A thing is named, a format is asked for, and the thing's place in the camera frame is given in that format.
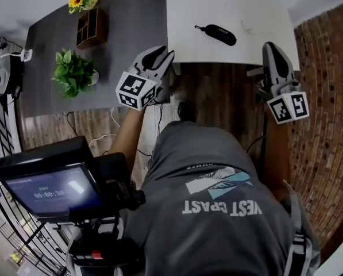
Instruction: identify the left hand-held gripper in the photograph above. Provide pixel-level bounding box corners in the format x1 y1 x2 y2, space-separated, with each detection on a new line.
115 45 176 111

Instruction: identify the black floor cable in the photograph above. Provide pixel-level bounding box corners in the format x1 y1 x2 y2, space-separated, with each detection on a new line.
136 103 165 158

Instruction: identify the brown wooden desk organizer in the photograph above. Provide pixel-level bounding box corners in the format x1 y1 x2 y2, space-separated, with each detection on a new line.
75 6 107 50

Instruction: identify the person's left forearm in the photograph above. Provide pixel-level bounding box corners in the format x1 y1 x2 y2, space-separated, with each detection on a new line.
109 106 147 167

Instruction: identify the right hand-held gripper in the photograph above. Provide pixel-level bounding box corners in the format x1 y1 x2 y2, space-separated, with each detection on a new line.
256 41 309 125

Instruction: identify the person's right forearm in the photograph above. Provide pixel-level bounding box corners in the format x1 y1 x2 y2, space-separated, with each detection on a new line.
262 119 293 196

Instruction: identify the white floor cable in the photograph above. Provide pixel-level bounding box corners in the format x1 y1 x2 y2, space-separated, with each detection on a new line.
88 106 122 150

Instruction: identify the green leafy potted plant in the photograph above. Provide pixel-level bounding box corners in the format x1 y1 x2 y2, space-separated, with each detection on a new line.
51 48 100 99

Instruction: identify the black zippered pouch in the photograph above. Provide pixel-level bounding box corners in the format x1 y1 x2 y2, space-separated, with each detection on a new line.
194 24 238 47

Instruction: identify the black metal railing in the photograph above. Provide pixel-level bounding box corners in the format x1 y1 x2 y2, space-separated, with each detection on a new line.
0 95 70 276

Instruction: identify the black chest rig mount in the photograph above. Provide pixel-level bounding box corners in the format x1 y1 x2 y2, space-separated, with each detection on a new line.
68 179 147 270

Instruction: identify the person's grey t-shirt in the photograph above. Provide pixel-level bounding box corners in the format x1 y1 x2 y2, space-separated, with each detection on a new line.
121 120 322 276

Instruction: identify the grey backpack strap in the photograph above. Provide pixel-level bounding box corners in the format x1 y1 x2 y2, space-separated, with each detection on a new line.
283 179 321 276

